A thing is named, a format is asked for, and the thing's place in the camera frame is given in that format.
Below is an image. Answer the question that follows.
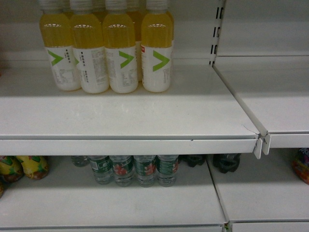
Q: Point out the water bottle red players label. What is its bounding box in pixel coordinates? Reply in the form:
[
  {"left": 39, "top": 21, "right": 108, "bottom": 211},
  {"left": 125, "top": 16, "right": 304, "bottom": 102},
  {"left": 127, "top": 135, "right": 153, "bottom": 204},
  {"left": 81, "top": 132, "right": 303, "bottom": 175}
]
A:
[{"left": 110, "top": 156, "right": 134, "bottom": 187}]

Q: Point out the slotted white shelf upright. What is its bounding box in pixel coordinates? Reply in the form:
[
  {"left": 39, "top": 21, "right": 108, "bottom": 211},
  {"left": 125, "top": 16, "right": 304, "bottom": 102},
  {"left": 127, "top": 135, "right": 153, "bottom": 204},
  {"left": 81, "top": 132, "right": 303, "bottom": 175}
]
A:
[{"left": 209, "top": 0, "right": 226, "bottom": 66}]

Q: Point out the water bottle barcode label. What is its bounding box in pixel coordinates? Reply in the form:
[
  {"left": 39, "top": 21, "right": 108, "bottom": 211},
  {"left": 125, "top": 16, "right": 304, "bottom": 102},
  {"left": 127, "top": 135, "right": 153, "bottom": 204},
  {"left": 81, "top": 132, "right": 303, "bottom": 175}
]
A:
[{"left": 89, "top": 156, "right": 113, "bottom": 185}]

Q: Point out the yellow vitamin drink far left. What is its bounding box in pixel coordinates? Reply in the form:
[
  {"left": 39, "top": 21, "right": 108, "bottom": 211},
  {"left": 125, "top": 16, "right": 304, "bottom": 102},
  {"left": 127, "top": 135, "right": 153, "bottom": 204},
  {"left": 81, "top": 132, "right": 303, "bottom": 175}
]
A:
[{"left": 39, "top": 0, "right": 81, "bottom": 91}]

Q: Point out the yellow vitamin drink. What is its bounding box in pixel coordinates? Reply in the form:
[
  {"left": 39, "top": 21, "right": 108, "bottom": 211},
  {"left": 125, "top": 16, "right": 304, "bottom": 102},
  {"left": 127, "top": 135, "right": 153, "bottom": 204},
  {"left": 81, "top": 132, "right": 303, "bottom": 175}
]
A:
[
  {"left": 70, "top": 0, "right": 109, "bottom": 94},
  {"left": 39, "top": 0, "right": 81, "bottom": 91},
  {"left": 102, "top": 0, "right": 138, "bottom": 94},
  {"left": 141, "top": 0, "right": 173, "bottom": 92}
]

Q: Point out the water bottle behind front one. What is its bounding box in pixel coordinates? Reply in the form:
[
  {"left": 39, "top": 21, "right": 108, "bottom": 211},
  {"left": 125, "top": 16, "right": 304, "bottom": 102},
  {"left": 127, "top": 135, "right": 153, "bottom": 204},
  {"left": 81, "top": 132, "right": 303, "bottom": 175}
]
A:
[{"left": 156, "top": 155, "right": 178, "bottom": 187}]

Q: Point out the white middle shelf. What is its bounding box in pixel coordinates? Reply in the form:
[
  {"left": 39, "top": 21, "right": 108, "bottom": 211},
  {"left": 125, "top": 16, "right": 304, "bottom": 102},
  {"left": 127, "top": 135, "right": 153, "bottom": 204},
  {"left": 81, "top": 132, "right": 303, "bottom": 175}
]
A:
[{"left": 0, "top": 63, "right": 261, "bottom": 156}]

